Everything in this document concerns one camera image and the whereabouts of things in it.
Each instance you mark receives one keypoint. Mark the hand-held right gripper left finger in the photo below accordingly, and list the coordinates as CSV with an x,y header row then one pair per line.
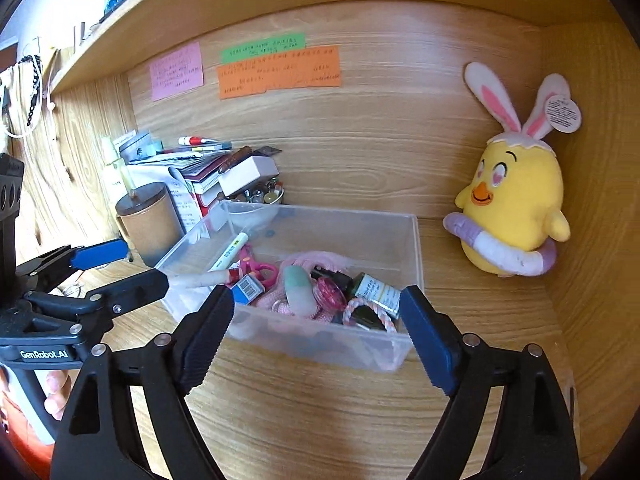
x,y
205,340

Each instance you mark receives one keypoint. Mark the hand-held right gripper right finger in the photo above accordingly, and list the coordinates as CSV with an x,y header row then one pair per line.
x,y
430,345

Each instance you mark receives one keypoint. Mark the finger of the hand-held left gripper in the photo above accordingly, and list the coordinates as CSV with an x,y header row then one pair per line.
x,y
100,254
140,287

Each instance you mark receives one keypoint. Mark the clear plastic bin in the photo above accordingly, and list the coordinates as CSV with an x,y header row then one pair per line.
x,y
345,355

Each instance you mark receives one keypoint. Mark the pink scissors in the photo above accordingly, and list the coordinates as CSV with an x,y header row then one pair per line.
x,y
252,262

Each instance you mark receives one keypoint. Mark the person's left hand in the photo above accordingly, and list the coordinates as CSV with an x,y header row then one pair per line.
x,y
56,390

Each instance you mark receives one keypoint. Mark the brown ceramic mug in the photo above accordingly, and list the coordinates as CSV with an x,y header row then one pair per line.
x,y
155,237

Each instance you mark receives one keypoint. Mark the white red capped tube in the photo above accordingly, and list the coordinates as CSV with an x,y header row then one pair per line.
x,y
210,278

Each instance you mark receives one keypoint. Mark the small blue barcode box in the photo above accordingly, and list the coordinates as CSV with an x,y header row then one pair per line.
x,y
249,289

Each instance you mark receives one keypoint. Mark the dark wooden mug lid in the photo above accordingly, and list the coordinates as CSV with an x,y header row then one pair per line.
x,y
142,200

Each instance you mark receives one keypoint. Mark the dark green labelled bottle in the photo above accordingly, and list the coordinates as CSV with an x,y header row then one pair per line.
x,y
377,292

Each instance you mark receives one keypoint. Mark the white marker pen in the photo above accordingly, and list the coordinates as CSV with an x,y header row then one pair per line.
x,y
229,251

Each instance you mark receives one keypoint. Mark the white paper sheets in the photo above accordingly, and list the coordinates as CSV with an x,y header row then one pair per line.
x,y
187,205

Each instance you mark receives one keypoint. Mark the pale green oval case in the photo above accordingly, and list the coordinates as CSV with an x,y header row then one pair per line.
x,y
300,292

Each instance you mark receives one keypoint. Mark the pink round compact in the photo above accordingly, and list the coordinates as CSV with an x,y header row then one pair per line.
x,y
330,293

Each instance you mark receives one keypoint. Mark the small black bottle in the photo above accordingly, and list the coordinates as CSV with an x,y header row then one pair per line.
x,y
332,276

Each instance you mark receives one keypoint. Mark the stack of books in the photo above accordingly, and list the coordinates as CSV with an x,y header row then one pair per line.
x,y
200,170

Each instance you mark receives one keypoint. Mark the red white pen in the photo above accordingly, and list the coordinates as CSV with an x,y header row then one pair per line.
x,y
197,141

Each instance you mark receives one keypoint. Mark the bowl of beads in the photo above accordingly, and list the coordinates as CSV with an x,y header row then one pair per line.
x,y
260,196

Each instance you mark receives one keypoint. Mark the white cardboard box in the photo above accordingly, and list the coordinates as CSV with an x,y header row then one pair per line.
x,y
250,175

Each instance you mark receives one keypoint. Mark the dark brown patterned case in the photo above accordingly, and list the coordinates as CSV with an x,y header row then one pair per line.
x,y
250,155

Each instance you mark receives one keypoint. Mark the yellow chick plush toy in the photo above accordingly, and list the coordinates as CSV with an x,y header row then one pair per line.
x,y
515,190

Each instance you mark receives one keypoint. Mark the pink sticky note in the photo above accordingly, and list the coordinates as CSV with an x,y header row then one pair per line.
x,y
177,72

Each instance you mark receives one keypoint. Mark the orange sticky note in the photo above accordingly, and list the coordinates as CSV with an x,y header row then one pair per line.
x,y
280,75

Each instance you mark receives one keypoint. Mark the green sticky note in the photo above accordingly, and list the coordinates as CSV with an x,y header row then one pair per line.
x,y
262,47

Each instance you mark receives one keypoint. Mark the plush hang tag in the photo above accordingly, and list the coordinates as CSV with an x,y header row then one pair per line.
x,y
564,112

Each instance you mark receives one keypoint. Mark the wooden shelf board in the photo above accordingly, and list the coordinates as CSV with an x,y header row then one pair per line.
x,y
250,5

